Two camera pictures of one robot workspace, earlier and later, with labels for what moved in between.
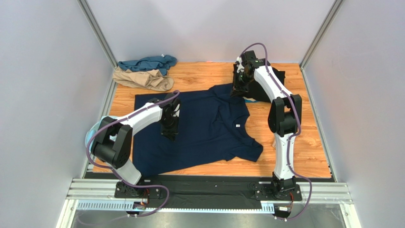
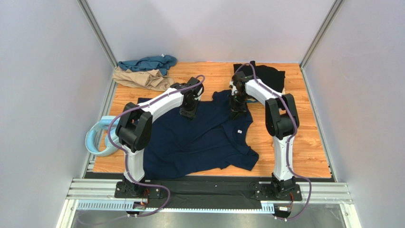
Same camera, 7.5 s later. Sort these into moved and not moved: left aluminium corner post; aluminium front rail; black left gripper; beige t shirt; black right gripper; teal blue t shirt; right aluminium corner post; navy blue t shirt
Moved: navy blue t shirt; black right gripper; black left gripper
Not moved: beige t shirt; left aluminium corner post; teal blue t shirt; right aluminium corner post; aluminium front rail
